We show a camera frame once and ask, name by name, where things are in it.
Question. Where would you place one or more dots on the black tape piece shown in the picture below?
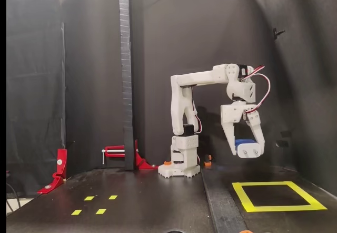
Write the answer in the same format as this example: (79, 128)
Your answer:
(281, 144)
(285, 134)

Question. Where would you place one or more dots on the black flat table strip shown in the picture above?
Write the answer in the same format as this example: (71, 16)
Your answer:
(223, 212)

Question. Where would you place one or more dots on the orange black spring clamp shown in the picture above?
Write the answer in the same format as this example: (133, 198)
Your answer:
(246, 231)
(167, 163)
(208, 163)

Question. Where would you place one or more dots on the small yellow tape marker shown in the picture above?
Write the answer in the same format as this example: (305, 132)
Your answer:
(89, 198)
(101, 211)
(113, 197)
(76, 212)

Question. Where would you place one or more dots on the black spring clip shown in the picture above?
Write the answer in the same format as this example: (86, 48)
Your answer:
(276, 32)

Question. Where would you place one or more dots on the black plastic side sheet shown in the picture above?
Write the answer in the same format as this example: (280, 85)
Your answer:
(34, 85)

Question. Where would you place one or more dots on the black taped vertical post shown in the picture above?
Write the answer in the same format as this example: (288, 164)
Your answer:
(126, 59)

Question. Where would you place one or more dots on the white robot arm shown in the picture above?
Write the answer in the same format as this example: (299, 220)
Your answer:
(197, 76)

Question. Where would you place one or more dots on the black backdrop cloth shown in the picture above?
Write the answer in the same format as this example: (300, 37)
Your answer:
(223, 32)

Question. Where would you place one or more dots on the red corner clamp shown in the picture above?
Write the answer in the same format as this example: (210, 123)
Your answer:
(143, 163)
(61, 156)

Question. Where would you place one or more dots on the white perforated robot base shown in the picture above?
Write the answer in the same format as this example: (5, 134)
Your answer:
(168, 172)

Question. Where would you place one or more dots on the white gripper with motor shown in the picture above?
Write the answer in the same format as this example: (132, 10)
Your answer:
(231, 113)

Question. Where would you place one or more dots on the blue white charger block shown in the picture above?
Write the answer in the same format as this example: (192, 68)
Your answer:
(248, 151)

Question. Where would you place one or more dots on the yellow tape square outline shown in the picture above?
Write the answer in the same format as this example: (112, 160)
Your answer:
(284, 208)

